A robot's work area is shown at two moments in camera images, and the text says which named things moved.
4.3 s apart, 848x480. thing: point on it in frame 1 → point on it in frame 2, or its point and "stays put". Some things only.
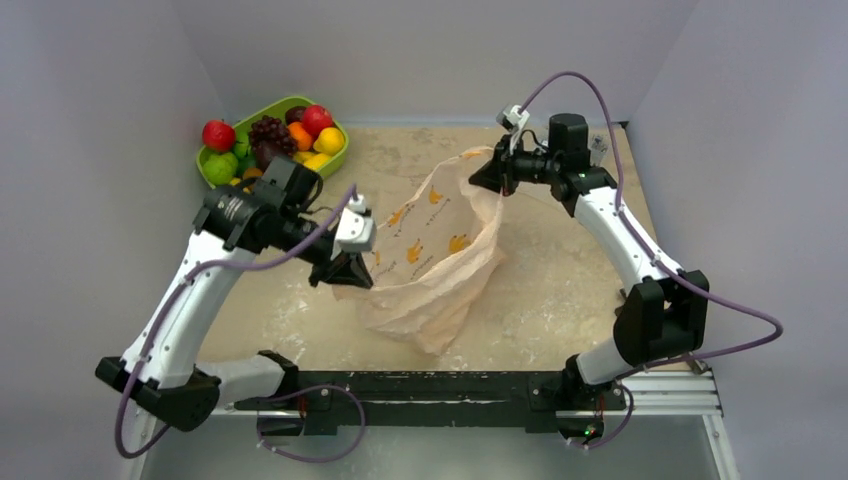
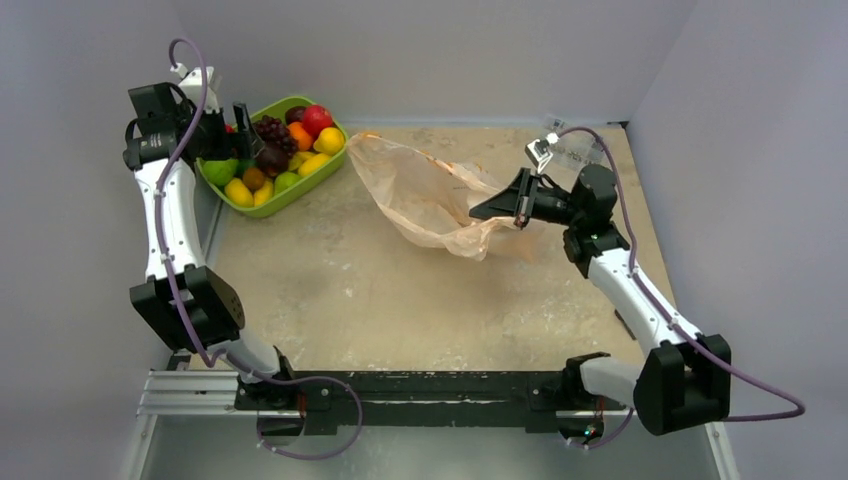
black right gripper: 504,168 → 526,198
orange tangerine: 299,133 stays put
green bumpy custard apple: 220,168 stays put
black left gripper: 346,268 → 247,143
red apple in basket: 315,118 stays put
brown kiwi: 252,172 stays put
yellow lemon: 330,141 stays put
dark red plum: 263,154 stays put
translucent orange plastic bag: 428,256 → 431,197
